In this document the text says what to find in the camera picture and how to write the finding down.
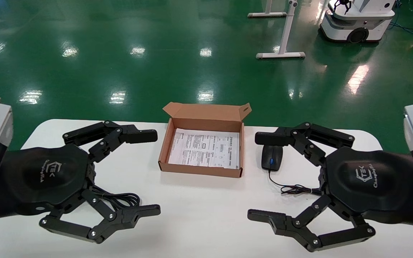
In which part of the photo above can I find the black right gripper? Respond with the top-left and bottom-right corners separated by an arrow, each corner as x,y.
247,122 -> 413,252

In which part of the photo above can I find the tall white stand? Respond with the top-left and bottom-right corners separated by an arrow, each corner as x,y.
256,0 -> 306,59

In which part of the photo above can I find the white printed instruction sheet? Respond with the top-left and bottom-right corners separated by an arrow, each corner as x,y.
168,128 -> 240,169

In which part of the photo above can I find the black computer mouse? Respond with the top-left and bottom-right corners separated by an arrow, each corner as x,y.
261,145 -> 284,171

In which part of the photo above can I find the short white stand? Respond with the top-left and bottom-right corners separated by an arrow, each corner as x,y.
247,0 -> 287,18

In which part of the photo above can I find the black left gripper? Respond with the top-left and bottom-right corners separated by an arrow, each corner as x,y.
0,120 -> 161,244

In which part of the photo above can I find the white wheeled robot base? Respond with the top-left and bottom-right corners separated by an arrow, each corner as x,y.
319,0 -> 396,43

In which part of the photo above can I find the brown cardboard box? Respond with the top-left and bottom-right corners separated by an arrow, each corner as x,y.
158,102 -> 252,178

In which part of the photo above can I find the black gripper of white robot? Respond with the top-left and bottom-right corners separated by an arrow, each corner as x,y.
334,0 -> 352,14

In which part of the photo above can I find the blue floor cable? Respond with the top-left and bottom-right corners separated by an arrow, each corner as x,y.
389,20 -> 413,38

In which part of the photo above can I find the thick black cable bundle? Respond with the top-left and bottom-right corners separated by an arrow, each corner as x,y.
91,185 -> 141,210

